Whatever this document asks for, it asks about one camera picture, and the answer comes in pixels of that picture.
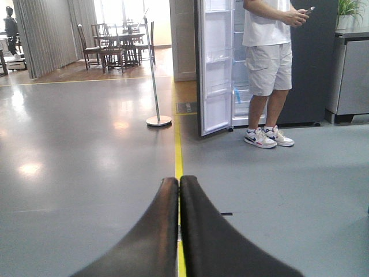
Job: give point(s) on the wooden chair right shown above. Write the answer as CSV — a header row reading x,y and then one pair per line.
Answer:
x,y
145,43

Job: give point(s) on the dark grey fridge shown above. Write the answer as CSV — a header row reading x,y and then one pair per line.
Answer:
x,y
312,48

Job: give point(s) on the potted green plant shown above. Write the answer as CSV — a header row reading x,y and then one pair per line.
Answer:
x,y
349,13

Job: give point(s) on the wooden dining table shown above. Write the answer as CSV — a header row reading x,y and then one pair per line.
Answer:
x,y
128,42

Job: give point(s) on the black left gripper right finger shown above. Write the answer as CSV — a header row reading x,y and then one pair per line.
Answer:
x,y
213,247

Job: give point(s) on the white panel cabinet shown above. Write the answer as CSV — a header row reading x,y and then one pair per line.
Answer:
x,y
183,39

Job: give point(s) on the person in background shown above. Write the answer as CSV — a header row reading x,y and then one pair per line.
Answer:
x,y
11,30

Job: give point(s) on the wooden chair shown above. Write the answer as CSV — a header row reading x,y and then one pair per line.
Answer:
x,y
106,38
145,43
87,51

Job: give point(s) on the person in white shorts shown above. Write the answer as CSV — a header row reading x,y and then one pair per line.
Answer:
x,y
267,39

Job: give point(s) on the fridge door white inside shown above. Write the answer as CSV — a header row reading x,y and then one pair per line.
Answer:
x,y
214,51

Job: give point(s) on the grey steel counter unit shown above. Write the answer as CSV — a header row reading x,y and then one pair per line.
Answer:
x,y
347,99

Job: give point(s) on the wooden chair front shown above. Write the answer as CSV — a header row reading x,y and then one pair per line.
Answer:
x,y
106,38

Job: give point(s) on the silver sign stand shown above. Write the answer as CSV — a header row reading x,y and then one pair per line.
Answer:
x,y
157,120

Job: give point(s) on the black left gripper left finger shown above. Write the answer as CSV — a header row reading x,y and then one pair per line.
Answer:
x,y
150,247

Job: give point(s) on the wooden chair left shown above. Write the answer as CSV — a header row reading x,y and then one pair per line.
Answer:
x,y
87,51

